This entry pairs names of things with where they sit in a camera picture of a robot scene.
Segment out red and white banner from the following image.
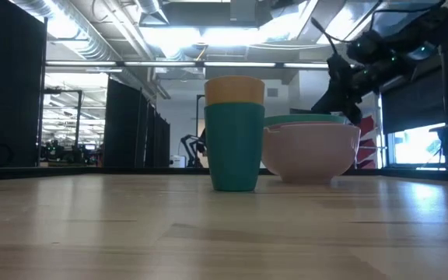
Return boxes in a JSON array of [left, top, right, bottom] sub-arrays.
[[355, 114, 381, 169]]

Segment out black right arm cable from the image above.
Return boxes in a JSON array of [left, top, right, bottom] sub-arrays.
[[310, 16, 352, 44]]

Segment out small black gantry frame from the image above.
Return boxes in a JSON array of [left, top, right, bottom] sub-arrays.
[[43, 88, 84, 149]]

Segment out orange plastic cup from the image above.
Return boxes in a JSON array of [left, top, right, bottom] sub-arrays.
[[204, 75, 266, 107]]

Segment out row of black partitions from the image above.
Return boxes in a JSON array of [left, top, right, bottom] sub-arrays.
[[104, 77, 171, 169]]

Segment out long ceiling light bar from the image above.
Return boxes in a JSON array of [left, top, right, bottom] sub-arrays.
[[44, 60, 331, 71]]

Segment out black window blind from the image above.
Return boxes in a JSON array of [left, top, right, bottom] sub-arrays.
[[379, 69, 448, 136]]

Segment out green plastic bowl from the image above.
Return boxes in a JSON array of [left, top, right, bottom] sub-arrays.
[[263, 114, 348, 126]]

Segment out silver ventilation duct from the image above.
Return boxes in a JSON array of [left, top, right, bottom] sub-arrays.
[[8, 0, 112, 62]]

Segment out large black partition panel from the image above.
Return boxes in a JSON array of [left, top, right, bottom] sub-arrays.
[[0, 0, 48, 169]]

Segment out large white bowl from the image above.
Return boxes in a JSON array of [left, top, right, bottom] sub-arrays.
[[261, 123, 362, 185]]

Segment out teal plastic cup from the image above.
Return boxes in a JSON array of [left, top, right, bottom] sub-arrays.
[[203, 102, 266, 193]]

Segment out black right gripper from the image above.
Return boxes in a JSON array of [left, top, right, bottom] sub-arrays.
[[311, 52, 365, 126]]

